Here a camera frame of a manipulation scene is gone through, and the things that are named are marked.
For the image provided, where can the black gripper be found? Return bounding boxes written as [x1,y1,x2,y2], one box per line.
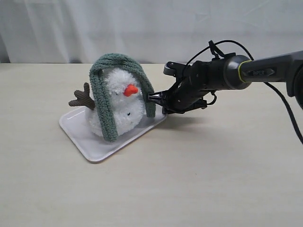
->
[148,61,210,114]

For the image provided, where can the white plush snowman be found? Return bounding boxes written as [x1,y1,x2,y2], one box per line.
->
[68,68,144,138]

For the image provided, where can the green knitted scarf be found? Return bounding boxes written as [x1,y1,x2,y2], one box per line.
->
[89,53,156,142]

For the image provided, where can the white rectangular tray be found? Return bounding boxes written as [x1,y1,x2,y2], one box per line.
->
[59,106,168,163]

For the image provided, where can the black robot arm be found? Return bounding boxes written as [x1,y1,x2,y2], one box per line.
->
[146,51,303,114]

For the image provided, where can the white backdrop curtain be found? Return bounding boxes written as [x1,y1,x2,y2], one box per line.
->
[0,0,303,63]

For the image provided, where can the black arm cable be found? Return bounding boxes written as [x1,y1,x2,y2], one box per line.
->
[186,39,303,145]

